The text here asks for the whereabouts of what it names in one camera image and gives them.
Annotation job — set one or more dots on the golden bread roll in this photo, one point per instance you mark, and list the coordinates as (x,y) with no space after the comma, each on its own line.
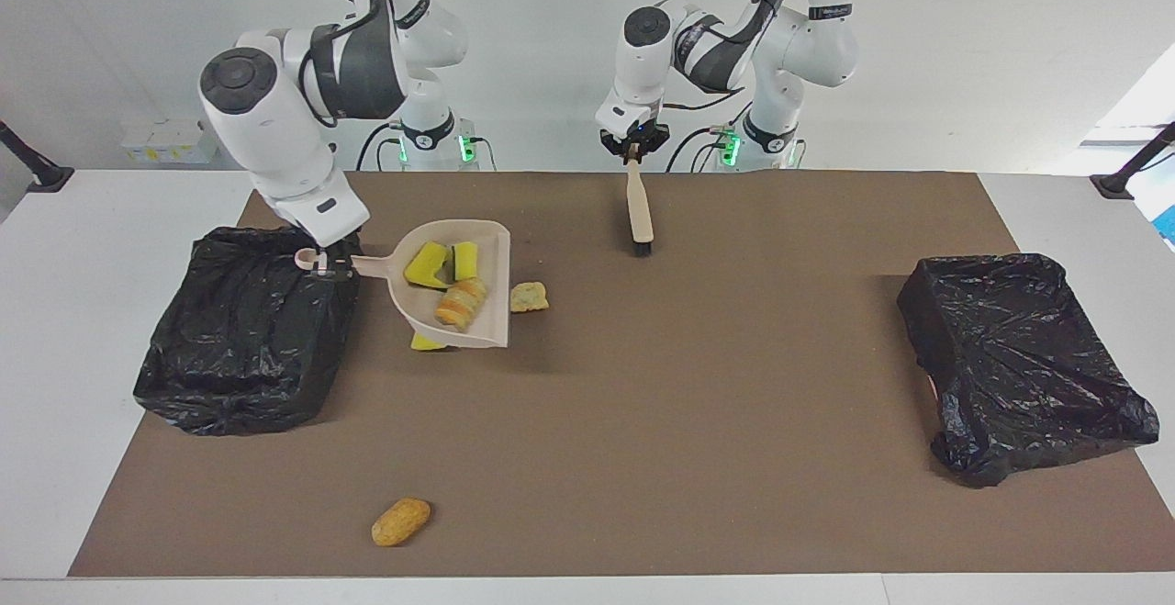
(400,521)

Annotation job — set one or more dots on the blue object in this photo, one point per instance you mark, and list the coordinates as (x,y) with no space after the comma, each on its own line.
(1168,224)

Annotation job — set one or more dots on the tan sponge piece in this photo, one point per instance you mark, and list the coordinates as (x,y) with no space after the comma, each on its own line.
(461,304)

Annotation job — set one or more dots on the yellow notched sponge piece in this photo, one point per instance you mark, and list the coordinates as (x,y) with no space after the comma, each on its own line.
(424,265)

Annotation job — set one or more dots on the brown table mat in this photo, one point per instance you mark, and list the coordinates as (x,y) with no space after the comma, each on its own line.
(643,403)

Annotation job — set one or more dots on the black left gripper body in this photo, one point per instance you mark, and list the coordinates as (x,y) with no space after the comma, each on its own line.
(635,139)

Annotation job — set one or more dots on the black clamp stand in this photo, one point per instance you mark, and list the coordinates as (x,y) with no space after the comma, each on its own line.
(1134,164)
(32,164)

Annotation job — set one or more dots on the beige hand brush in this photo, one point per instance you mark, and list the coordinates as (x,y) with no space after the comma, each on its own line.
(638,210)

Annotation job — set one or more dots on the yellow sponge wedge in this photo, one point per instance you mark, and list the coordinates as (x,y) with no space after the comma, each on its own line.
(427,342)

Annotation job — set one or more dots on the yellow cracker piece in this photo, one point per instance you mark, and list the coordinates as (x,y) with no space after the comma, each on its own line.
(530,297)

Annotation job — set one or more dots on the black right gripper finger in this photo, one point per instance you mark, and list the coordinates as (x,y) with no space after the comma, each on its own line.
(346,267)
(325,267)

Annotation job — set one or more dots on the bin with black bag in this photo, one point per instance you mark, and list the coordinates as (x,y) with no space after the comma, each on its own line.
(248,348)
(1019,366)

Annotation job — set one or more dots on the white cardboard box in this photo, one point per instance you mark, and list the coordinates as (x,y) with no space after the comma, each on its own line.
(165,141)

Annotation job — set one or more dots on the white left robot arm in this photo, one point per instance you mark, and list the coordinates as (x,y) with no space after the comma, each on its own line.
(789,45)

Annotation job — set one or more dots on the green and yellow sponge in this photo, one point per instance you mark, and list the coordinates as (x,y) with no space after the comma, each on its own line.
(465,261)

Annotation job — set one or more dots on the beige plastic dustpan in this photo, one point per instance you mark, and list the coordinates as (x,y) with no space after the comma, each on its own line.
(493,311)

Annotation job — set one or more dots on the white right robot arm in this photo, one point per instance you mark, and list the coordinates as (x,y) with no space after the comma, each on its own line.
(266,128)

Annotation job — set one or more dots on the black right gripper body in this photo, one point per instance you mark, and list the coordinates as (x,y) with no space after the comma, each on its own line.
(335,242)

